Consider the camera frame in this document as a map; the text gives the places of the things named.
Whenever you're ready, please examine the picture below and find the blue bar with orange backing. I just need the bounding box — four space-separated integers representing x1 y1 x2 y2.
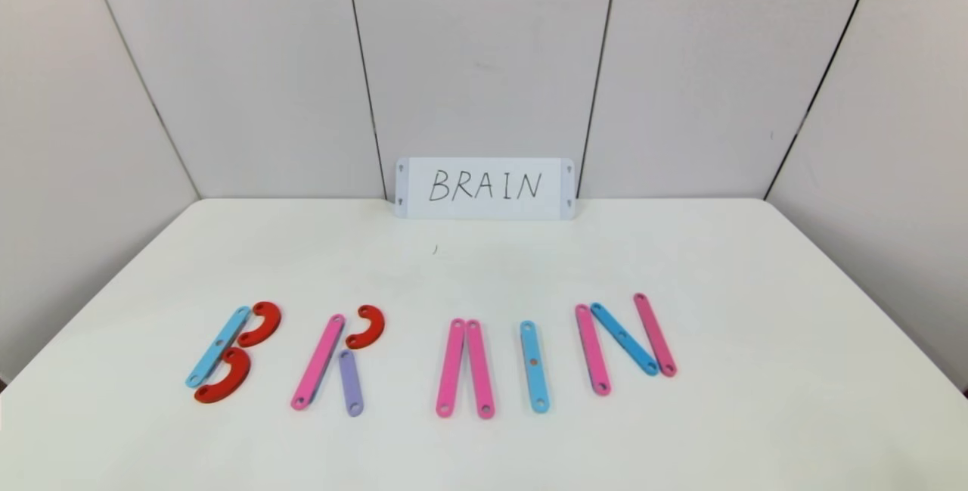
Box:
519 320 551 415

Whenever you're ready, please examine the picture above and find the long blue bar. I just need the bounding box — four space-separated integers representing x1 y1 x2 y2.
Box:
184 305 252 390

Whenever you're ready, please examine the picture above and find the blue three-hole bar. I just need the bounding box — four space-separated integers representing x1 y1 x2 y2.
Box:
590 302 661 378

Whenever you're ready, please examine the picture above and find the long pink bar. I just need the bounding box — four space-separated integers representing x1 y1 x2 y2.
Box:
435 318 467 420
290 314 347 411
465 319 497 421

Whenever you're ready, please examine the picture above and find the purple short bar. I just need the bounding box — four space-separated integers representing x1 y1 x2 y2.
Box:
338 350 365 418

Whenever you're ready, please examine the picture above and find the short pink bar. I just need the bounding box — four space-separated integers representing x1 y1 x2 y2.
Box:
632 292 678 379
575 303 613 397

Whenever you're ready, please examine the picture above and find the large red C-shaped piece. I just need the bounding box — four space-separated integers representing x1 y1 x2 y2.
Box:
193 346 252 406

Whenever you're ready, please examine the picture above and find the white BRAIN sign card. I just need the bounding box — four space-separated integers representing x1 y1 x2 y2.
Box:
395 157 577 220

